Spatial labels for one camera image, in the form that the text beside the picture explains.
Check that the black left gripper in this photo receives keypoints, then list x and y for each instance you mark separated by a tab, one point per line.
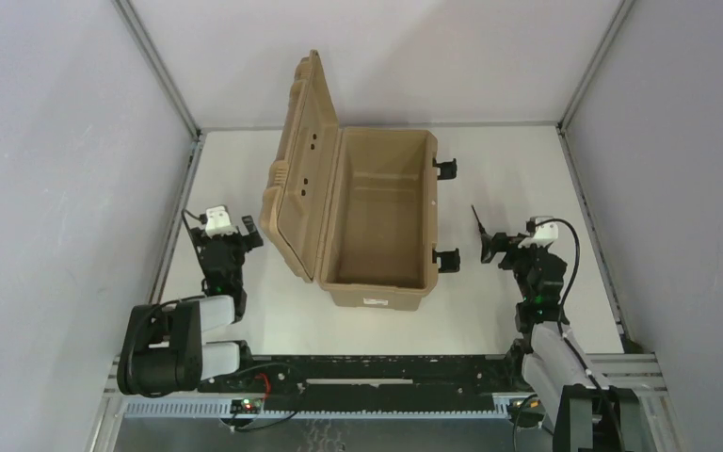
227	239

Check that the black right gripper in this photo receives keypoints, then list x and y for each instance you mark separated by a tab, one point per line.
506	246

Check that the black screwdriver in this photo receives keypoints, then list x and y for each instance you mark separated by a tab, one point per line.
479	226

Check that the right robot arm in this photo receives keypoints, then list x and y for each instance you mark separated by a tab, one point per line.
586	411

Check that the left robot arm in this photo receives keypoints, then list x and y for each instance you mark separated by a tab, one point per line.
162	351

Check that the black front bin latch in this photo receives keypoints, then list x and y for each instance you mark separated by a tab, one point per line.
447	261

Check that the black bin latch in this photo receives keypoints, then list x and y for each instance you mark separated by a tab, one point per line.
447	261
446	170

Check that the black rear bin latch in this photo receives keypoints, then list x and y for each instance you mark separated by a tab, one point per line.
446	170

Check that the tan plastic storage bin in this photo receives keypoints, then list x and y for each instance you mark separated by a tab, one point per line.
352	209

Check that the small green circuit board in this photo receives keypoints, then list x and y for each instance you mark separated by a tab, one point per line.
246	406

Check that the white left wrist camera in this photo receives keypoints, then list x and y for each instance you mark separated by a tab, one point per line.
218	221

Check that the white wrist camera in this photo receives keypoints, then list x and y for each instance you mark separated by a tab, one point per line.
541	232
218	221

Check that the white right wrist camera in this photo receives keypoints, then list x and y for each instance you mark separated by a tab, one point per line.
541	232

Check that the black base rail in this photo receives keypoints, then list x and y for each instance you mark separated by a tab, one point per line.
372	383

